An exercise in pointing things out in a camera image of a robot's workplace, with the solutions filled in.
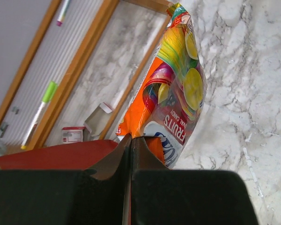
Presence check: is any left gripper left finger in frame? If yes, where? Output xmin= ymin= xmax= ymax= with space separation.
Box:
xmin=0 ymin=136 xmax=131 ymax=225

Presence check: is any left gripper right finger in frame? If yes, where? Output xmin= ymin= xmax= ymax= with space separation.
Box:
xmin=131 ymin=138 xmax=258 ymax=225

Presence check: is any Fox's fruits candy bag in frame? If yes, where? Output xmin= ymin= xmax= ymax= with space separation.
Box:
xmin=116 ymin=3 xmax=207 ymax=168

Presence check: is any red paper bag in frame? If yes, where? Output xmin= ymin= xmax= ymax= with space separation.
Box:
xmin=0 ymin=140 xmax=118 ymax=170

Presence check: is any small packet behind gripper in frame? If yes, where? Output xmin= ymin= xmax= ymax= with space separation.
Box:
xmin=61 ymin=103 xmax=113 ymax=144

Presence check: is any green marker pen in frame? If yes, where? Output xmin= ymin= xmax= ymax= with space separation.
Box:
xmin=21 ymin=81 xmax=58 ymax=150

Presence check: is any wooden shelf rack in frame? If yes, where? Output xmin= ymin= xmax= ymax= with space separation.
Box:
xmin=0 ymin=0 xmax=173 ymax=150

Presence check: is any purple marker pen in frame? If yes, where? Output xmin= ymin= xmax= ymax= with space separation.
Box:
xmin=56 ymin=0 xmax=71 ymax=27

